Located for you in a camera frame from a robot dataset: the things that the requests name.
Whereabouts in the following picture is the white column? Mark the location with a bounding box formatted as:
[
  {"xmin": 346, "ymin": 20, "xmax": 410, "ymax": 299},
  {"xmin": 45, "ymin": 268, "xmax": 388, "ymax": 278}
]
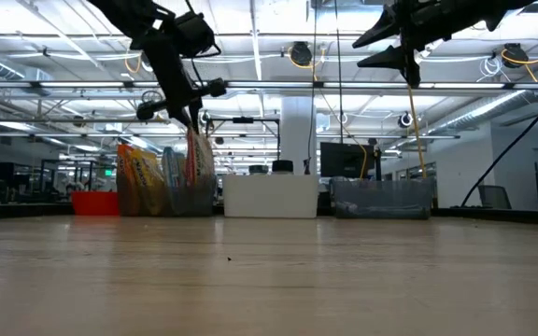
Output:
[{"xmin": 280, "ymin": 96, "xmax": 318, "ymax": 176}]

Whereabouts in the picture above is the black frame stand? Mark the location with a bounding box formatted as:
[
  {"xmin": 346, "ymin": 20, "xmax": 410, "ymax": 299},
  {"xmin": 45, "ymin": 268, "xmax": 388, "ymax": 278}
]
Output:
[{"xmin": 203, "ymin": 116, "xmax": 282, "ymax": 176}]

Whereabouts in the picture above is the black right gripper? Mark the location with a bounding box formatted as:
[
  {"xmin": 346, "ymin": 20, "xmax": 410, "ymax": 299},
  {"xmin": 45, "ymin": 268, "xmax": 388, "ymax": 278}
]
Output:
[{"xmin": 351, "ymin": 0, "xmax": 466, "ymax": 89}]

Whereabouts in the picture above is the grey office chair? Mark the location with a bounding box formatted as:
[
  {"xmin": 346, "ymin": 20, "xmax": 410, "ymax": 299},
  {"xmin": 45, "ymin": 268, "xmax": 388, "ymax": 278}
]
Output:
[{"xmin": 477, "ymin": 184, "xmax": 513, "ymax": 210}]

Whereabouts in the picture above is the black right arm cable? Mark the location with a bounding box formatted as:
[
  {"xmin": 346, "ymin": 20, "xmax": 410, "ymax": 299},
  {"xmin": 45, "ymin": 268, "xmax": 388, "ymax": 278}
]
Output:
[{"xmin": 460, "ymin": 83, "xmax": 538, "ymax": 207}]

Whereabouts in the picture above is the white plastic tray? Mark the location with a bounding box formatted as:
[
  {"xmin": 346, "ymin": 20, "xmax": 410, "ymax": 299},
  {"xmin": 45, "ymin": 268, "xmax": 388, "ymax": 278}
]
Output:
[{"xmin": 222, "ymin": 174, "xmax": 319, "ymax": 219}]

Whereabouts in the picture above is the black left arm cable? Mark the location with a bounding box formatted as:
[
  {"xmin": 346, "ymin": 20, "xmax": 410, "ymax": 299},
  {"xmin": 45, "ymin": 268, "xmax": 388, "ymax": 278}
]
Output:
[{"xmin": 182, "ymin": 0, "xmax": 223, "ymax": 90}]

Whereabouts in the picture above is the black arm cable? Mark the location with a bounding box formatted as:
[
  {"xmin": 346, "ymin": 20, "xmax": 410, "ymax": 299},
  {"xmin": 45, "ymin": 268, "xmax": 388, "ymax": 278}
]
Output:
[
  {"xmin": 460, "ymin": 83, "xmax": 538, "ymax": 207},
  {"xmin": 182, "ymin": 0, "xmax": 223, "ymax": 90}
]

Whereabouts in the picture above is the green yellow ramen pack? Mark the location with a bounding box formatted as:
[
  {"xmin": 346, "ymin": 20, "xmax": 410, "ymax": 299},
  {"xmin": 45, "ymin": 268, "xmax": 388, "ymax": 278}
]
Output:
[{"xmin": 185, "ymin": 125, "xmax": 217, "ymax": 188}]

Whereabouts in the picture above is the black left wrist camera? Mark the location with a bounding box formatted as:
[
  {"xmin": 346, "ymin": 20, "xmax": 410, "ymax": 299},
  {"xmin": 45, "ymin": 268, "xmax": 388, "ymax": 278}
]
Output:
[{"xmin": 173, "ymin": 11, "xmax": 217, "ymax": 60}]

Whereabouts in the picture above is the red bowl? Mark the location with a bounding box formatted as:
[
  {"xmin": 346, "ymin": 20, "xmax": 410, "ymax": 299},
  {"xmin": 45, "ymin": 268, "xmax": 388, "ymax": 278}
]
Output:
[{"xmin": 70, "ymin": 190, "xmax": 120, "ymax": 217}]

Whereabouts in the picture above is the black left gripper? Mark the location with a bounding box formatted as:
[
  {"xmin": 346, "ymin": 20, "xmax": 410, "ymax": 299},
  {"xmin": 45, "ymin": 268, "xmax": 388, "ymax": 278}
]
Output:
[{"xmin": 135, "ymin": 32, "xmax": 228, "ymax": 135}]

